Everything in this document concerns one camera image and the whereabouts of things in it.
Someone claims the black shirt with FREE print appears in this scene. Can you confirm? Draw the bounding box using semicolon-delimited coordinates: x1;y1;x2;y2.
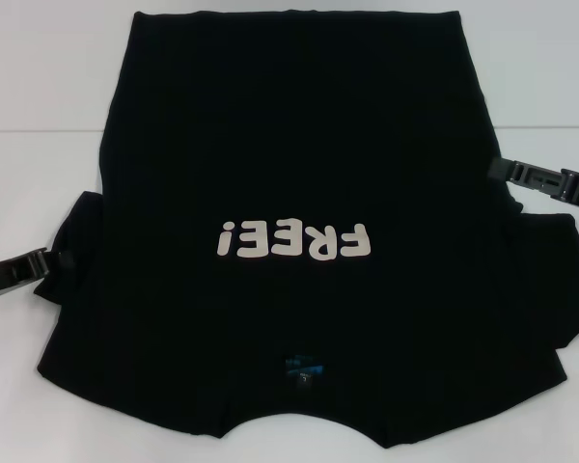
36;10;579;438

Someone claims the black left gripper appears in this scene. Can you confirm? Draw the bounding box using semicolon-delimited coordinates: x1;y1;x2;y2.
0;246;77;300

